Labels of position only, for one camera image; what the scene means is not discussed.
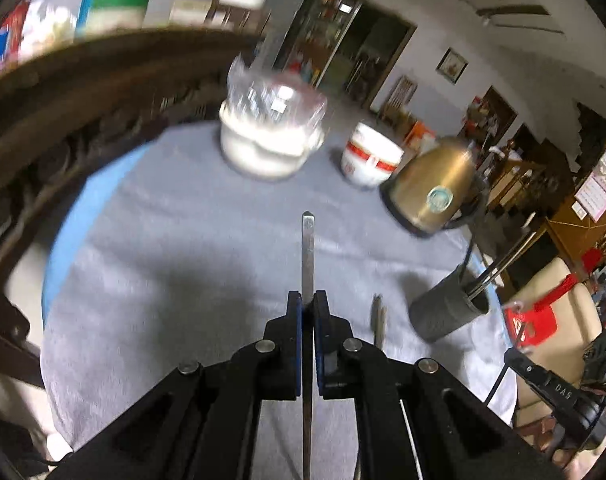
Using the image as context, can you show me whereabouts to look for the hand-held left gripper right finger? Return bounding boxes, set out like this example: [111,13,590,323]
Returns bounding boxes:
[313,290,566,480]

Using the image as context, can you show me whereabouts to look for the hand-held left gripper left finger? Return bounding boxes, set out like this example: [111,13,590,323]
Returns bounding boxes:
[48,290,304,480]

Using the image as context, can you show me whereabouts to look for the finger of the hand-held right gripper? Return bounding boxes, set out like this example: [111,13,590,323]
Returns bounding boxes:
[504,347,548,391]

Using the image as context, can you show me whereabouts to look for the dark wooden chopstick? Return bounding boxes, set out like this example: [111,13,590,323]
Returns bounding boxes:
[484,365,508,405]
[458,240,478,283]
[475,240,534,293]

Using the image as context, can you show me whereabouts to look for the metal chopstick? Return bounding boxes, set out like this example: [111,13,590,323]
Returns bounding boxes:
[301,212,316,480]
[372,294,388,348]

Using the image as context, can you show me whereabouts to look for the grey metal chopstick holder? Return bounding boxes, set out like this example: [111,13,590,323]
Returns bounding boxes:
[408,267,492,343]

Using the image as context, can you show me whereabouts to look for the metal chopsticks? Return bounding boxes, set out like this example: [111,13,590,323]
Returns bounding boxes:
[470,232,538,288]

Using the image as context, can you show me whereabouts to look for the beige cushioned wooden chair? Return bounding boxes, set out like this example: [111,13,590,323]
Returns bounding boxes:
[513,257,606,451]

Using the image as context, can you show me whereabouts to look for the grey tablecloth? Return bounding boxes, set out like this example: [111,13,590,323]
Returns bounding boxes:
[40,110,516,480]

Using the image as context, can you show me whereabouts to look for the wooden stair railing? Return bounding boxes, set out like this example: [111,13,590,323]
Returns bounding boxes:
[488,142,584,221]

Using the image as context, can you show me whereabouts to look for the white bowl red band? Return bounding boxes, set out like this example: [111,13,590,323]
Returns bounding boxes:
[342,147,399,176]
[347,121,405,163]

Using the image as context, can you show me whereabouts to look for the white plastic basin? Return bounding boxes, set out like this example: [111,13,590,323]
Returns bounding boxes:
[219,100,326,181]

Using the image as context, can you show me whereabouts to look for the gold electric kettle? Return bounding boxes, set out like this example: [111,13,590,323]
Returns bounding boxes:
[383,136,488,233]

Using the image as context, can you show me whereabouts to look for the orange cardboard box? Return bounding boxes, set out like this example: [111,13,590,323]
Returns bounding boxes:
[405,121,436,153]

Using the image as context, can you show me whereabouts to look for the clear plastic bag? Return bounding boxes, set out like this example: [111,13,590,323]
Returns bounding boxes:
[226,57,329,133]

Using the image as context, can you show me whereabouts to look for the wooden dining chair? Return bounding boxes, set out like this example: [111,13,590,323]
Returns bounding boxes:
[383,76,416,121]

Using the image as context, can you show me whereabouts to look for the shelf cabinet with bottles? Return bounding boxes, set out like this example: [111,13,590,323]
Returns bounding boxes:
[288,0,364,86]

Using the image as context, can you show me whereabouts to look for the carved dark wooden chair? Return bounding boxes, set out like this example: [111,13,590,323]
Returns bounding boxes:
[0,27,269,391]

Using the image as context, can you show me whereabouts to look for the grey refrigerator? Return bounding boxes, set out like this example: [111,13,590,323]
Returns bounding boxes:
[255,0,329,68]

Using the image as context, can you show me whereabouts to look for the white plastic bags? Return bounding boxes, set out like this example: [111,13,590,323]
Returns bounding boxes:
[20,2,79,56]

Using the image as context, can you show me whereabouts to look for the red packet box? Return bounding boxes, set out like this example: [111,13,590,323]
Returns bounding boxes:
[0,2,31,81]

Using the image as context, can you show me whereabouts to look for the wall calendar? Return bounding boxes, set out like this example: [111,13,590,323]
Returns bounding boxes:
[573,145,606,223]

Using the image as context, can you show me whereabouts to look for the framed wall picture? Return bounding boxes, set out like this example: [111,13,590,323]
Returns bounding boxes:
[436,48,468,85]

